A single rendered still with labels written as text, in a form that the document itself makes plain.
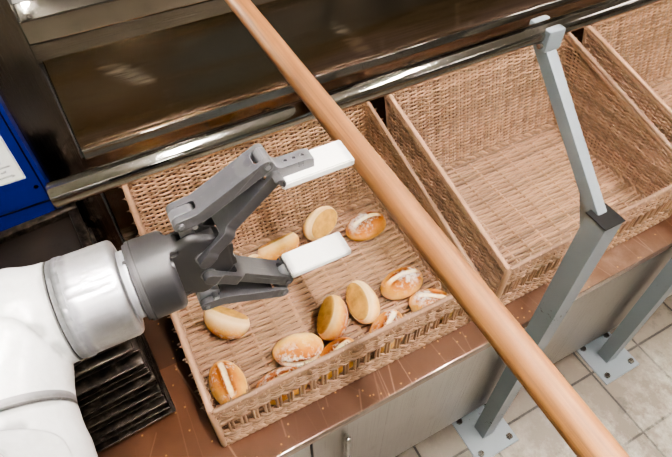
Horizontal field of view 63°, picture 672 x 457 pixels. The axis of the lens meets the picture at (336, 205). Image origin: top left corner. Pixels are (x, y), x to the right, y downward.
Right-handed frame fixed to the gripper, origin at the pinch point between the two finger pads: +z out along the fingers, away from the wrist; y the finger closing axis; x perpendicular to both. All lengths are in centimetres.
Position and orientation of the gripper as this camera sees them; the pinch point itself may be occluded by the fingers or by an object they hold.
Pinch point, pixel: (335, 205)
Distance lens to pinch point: 55.1
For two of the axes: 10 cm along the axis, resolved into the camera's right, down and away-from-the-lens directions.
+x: 4.6, 6.7, -5.9
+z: 8.9, -3.4, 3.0
